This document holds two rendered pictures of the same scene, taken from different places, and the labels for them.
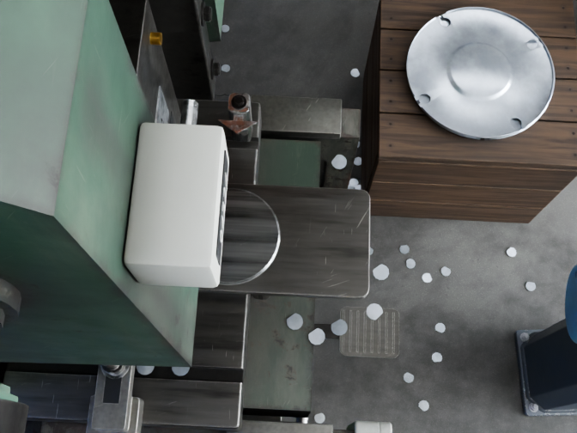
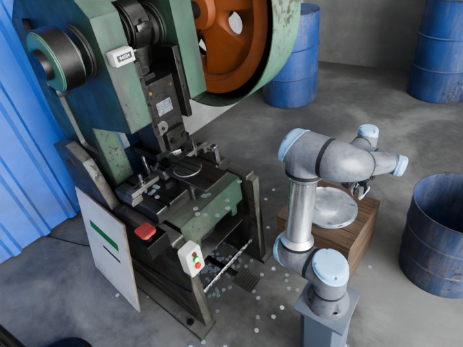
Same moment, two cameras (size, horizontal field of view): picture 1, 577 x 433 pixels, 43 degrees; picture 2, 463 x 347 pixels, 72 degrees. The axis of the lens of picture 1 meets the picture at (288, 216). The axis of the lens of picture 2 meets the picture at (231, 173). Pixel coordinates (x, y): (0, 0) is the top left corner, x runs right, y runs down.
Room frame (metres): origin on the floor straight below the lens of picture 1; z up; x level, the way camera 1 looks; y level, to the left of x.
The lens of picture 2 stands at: (-0.43, -0.84, 1.59)
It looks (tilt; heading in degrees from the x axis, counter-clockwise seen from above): 37 degrees down; 43
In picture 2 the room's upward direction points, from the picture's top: 9 degrees counter-clockwise
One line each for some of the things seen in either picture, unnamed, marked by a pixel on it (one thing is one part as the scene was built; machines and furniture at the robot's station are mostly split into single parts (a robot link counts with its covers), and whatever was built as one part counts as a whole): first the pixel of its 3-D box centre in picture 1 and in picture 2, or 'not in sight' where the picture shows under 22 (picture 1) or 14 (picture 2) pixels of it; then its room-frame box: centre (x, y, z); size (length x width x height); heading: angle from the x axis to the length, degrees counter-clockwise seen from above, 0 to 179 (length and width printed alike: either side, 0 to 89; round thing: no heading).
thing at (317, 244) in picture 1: (269, 251); (198, 182); (0.27, 0.02, 0.72); 0.25 x 0.14 x 0.14; 89
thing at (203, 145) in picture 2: not in sight; (194, 146); (0.44, 0.20, 0.76); 0.17 x 0.06 x 0.10; 179
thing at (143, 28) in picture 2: not in sight; (134, 50); (0.27, 0.20, 1.27); 0.21 x 0.12 x 0.34; 89
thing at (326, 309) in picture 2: not in sight; (328, 292); (0.21, -0.61, 0.50); 0.15 x 0.15 x 0.10
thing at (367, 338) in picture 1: (254, 328); (213, 260); (0.27, 0.06, 0.14); 0.59 x 0.10 x 0.05; 89
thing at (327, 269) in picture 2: not in sight; (328, 272); (0.21, -0.60, 0.62); 0.13 x 0.12 x 0.14; 85
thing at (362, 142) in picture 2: not in sight; (359, 153); (0.62, -0.53, 0.83); 0.11 x 0.11 x 0.08; 85
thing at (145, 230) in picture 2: not in sight; (147, 236); (-0.07, -0.02, 0.72); 0.07 x 0.06 x 0.08; 89
